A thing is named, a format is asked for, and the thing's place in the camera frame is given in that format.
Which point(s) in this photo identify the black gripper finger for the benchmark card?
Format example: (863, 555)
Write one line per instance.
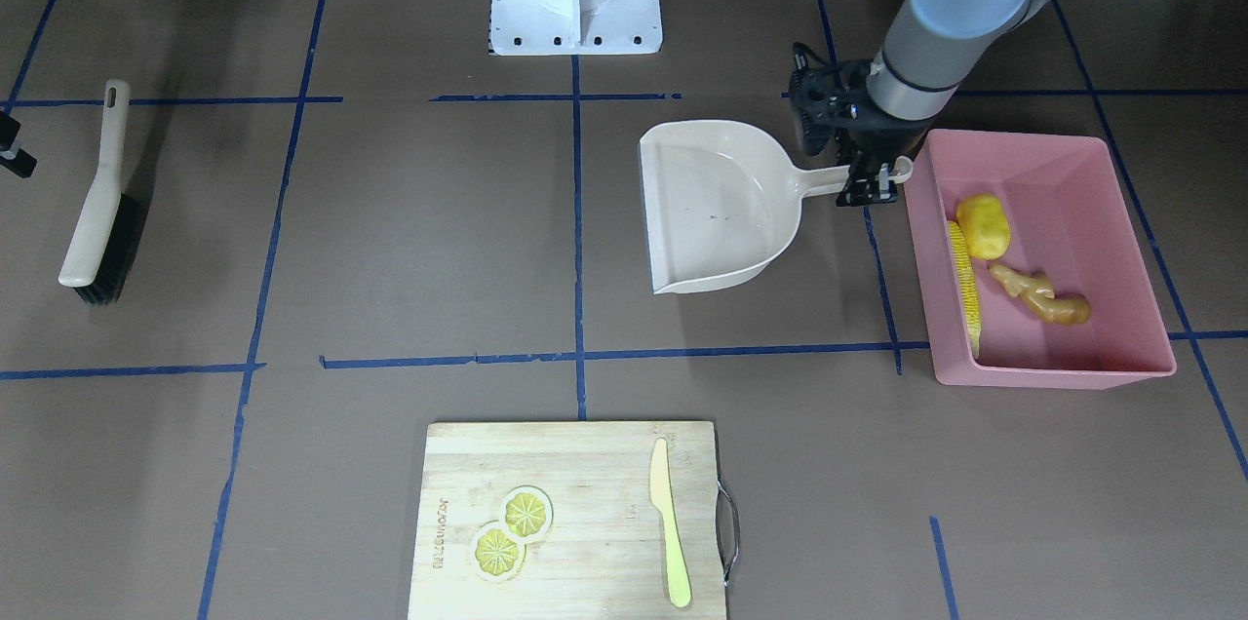
(13, 157)

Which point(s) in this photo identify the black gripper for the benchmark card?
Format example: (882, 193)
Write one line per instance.
(875, 139)

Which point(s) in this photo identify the beige hand brush black bristles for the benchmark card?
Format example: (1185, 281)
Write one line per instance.
(104, 243)

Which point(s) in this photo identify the yellow toy potato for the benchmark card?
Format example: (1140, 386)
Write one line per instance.
(984, 226)

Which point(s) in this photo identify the yellow toy corn cob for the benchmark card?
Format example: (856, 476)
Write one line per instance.
(967, 287)

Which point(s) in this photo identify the beige plastic dustpan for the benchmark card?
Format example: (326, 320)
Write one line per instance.
(721, 199)

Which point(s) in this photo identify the tan toy ginger root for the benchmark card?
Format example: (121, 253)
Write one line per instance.
(1036, 291)

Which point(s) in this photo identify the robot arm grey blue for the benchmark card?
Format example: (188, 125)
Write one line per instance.
(929, 49)

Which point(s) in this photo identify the pink plastic bin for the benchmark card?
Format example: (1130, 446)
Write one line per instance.
(1068, 221)

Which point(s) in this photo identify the yellow plastic toy knife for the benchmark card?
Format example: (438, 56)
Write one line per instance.
(676, 576)

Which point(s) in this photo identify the wooden cutting board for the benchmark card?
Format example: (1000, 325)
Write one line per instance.
(602, 556)

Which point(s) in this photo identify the toy lemon slice upper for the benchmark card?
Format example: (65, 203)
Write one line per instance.
(526, 514)

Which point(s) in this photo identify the toy lemon slice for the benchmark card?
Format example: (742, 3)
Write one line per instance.
(495, 556)
(526, 514)

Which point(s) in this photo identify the toy lemon slice lower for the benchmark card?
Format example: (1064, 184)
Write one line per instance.
(495, 556)

